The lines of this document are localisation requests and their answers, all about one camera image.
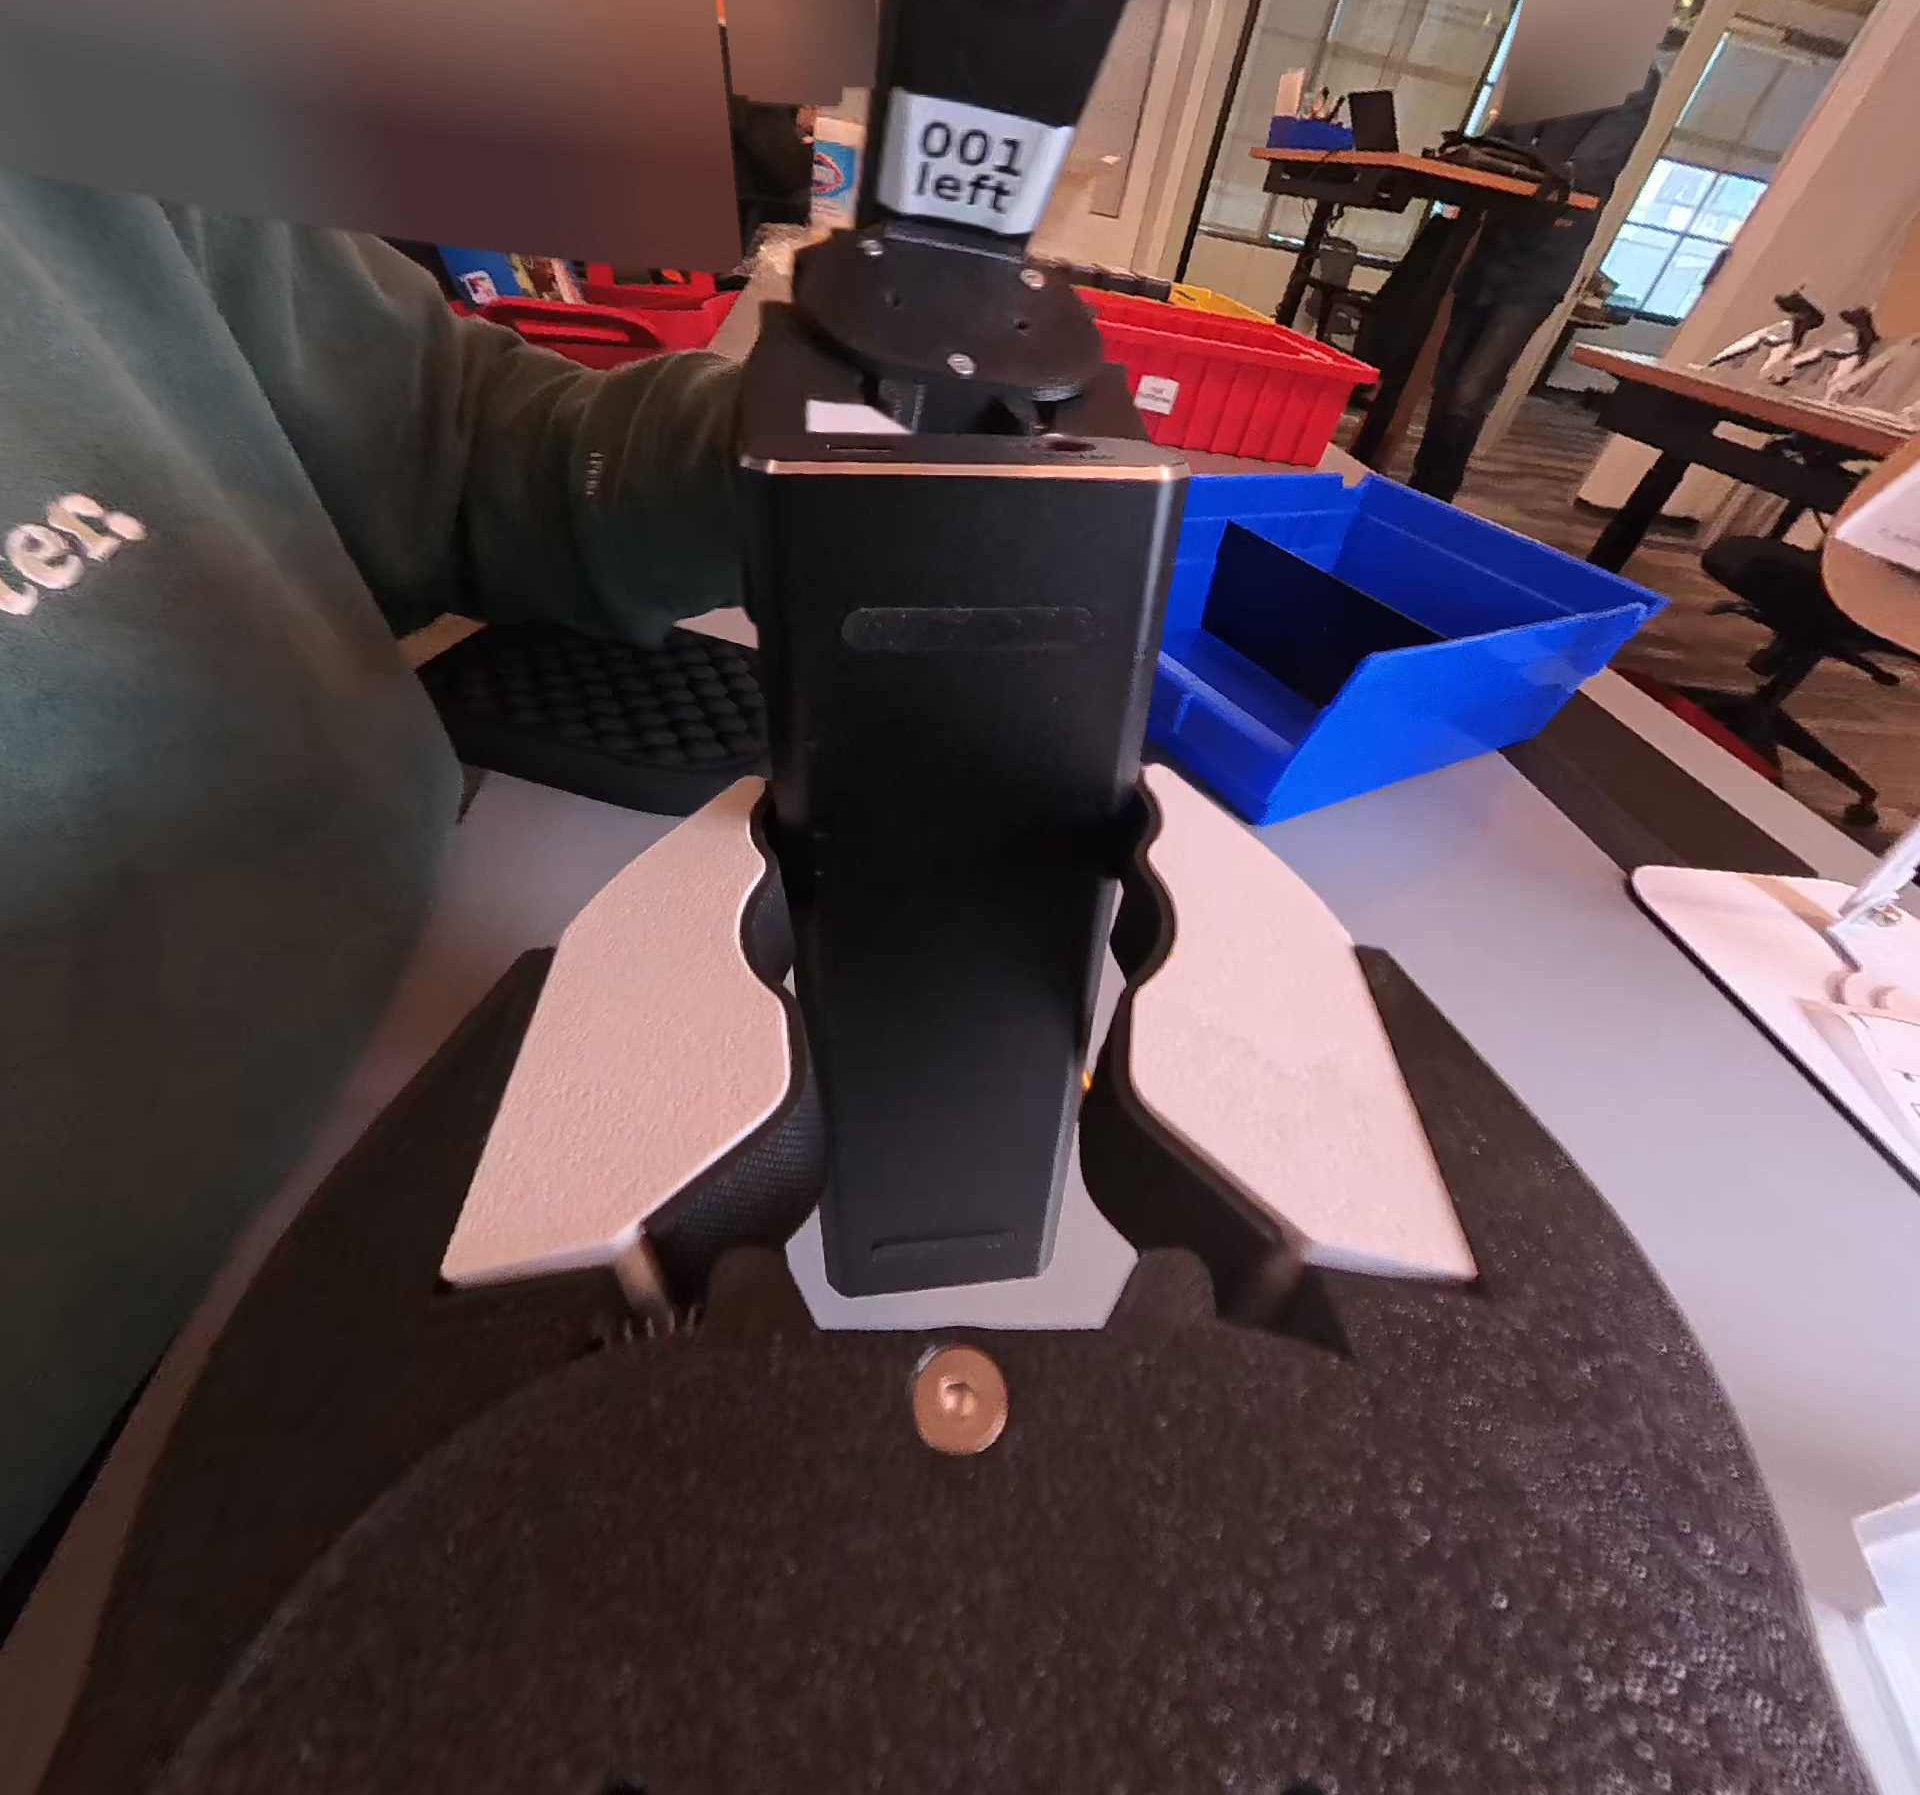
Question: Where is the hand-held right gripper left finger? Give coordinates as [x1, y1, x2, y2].
[439, 775, 830, 1299]

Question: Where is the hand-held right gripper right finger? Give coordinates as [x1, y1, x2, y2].
[1080, 767, 1481, 1285]

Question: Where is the black multi-port usb hub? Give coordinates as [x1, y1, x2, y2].
[735, 429, 1194, 1299]

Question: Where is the blue plastic bin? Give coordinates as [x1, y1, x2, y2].
[1146, 471, 1670, 827]

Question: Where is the person's left forearm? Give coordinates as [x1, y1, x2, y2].
[159, 202, 758, 651]

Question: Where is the black forearm pad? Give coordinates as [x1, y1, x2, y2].
[417, 621, 771, 818]

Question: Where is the white wipes canister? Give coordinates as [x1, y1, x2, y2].
[813, 111, 874, 237]

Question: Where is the red storage bin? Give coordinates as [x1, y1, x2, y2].
[1068, 284, 1382, 464]

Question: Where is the black bin divider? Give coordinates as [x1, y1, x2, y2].
[1199, 520, 1483, 712]

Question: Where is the wooden top standing desk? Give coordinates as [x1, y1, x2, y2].
[1250, 140, 1602, 478]

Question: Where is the white sign stand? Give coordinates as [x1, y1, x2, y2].
[1630, 817, 1920, 1195]

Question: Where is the black office chair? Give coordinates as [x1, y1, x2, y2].
[1700, 536, 1910, 831]

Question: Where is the light wooden sign board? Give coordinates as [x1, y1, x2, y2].
[1819, 432, 1920, 661]

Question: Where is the white paper sign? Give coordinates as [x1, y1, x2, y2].
[1833, 467, 1920, 559]

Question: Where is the red tote with handle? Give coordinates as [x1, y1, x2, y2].
[479, 276, 746, 371]

